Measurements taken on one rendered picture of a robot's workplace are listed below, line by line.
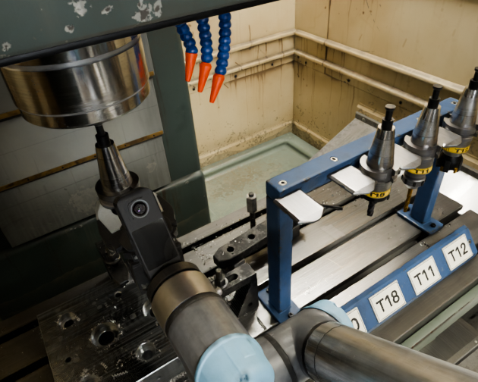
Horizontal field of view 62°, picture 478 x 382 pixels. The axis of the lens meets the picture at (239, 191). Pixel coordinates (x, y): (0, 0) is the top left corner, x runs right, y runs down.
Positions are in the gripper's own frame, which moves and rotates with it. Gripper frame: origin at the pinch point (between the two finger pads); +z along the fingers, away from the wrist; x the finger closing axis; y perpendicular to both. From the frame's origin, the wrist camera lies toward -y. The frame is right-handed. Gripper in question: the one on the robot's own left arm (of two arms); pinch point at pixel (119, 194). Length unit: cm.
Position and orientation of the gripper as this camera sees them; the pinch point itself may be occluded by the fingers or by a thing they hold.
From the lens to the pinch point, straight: 63.5
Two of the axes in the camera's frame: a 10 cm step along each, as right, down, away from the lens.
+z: -5.4, -5.1, 6.7
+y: 0.6, 7.8, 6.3
